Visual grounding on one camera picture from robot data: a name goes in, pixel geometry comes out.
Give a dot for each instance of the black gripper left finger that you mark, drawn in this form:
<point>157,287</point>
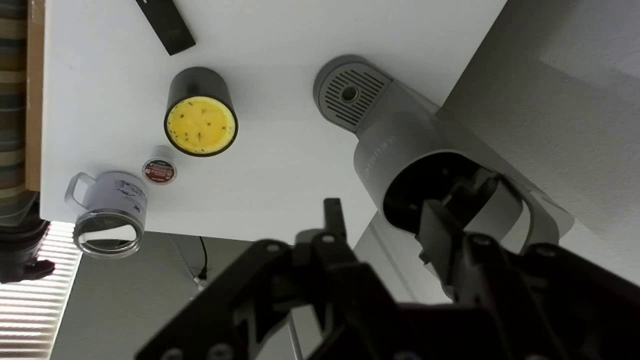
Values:
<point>266,300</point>

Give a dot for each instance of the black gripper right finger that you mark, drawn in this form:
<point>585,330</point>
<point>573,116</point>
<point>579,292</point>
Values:
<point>533,300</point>

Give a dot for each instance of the grey coffee machine lid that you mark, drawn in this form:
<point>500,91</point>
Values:
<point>533,220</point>

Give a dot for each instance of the grey coffee machine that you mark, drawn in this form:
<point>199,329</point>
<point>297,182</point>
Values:
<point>392,133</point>

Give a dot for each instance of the small coffee pod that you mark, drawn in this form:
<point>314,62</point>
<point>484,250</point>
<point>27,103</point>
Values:
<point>159,170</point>

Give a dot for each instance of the white plastic board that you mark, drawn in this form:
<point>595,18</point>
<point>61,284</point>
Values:
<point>280,167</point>

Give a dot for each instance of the white mug metal rim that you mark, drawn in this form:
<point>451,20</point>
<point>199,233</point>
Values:
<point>112,201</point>

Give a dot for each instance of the dark jar yellow candle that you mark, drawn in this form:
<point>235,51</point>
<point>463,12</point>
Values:
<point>201,122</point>

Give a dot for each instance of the black remote control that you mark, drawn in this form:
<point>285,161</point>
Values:
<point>167,23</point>

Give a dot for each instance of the wooden table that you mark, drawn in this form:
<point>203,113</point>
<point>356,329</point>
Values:
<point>35,101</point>

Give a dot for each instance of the striped sofa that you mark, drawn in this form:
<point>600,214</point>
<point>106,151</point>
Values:
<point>13,101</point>

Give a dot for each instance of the white wall outlet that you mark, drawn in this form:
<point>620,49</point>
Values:
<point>199,282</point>

